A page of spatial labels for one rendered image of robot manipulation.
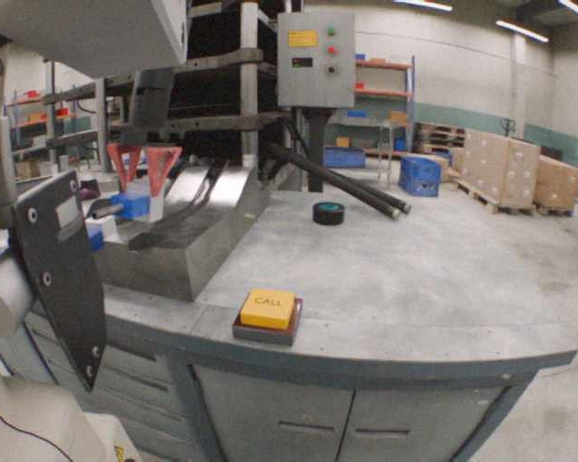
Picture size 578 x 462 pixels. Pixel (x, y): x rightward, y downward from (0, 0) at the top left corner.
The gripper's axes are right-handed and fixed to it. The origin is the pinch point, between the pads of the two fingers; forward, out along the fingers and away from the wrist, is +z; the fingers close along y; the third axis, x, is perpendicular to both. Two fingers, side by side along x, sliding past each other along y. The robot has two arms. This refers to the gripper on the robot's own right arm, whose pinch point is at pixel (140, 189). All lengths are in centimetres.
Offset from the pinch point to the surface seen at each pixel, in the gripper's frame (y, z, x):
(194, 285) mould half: -9.5, 13.6, -0.9
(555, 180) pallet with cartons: -329, -46, -329
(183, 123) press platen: 37, -12, -78
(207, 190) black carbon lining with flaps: -0.6, 3.5, -24.5
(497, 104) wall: -386, -212, -677
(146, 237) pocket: 1.3, 9.0, -3.7
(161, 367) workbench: -1.7, 35.0, -2.3
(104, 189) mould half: 36.0, 9.1, -30.4
